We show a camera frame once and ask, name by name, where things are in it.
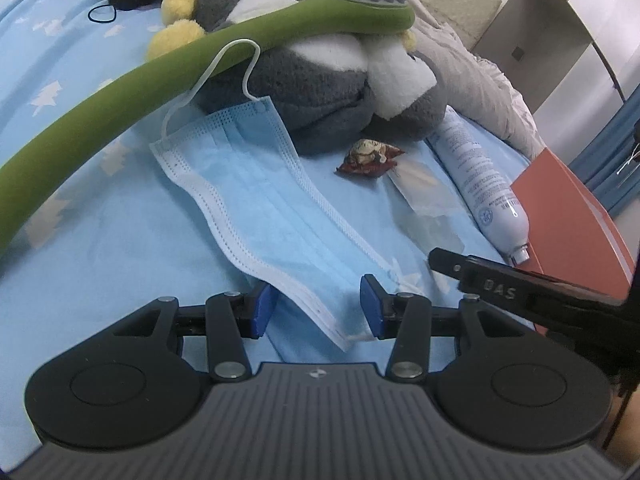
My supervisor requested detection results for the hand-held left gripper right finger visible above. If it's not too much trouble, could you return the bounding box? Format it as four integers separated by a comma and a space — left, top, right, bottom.
360, 274, 536, 381

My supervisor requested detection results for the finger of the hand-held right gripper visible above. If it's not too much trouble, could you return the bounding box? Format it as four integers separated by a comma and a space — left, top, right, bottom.
426, 247, 543, 318

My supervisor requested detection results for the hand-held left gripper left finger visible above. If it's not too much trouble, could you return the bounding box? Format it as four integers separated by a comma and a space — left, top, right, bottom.
112, 281, 278, 383

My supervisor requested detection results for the clear plastic wrapper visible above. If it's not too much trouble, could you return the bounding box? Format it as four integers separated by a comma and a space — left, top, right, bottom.
387, 160, 466, 251

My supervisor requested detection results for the blue face mask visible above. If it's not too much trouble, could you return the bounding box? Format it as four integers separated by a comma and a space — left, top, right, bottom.
150, 39, 426, 353

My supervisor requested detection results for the red snack packet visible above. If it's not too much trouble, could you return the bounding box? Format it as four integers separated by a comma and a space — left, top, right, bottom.
335, 139, 407, 178

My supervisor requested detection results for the white spray bottle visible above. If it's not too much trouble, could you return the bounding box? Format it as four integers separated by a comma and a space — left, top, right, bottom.
425, 105, 532, 263

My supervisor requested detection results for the blue curtain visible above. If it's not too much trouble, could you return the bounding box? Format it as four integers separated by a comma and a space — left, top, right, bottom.
570, 105, 640, 221

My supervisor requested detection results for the blue star-print bed sheet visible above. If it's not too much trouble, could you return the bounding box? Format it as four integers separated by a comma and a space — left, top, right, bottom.
0, 0, 541, 411

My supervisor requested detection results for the grey duvet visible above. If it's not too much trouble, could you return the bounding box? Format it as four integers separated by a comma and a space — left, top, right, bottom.
400, 0, 541, 161

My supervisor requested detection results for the grey penguin plush toy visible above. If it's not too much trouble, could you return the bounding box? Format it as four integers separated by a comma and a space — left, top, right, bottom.
147, 0, 448, 156

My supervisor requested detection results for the white and grey wardrobe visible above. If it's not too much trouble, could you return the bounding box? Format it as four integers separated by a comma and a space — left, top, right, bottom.
472, 0, 640, 116

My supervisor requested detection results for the green long-handled massage brush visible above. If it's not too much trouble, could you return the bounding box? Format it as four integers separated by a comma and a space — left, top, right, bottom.
0, 0, 416, 256

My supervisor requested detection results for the black hair tie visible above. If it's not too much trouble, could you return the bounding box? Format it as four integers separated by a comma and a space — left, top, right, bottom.
89, 4, 119, 25

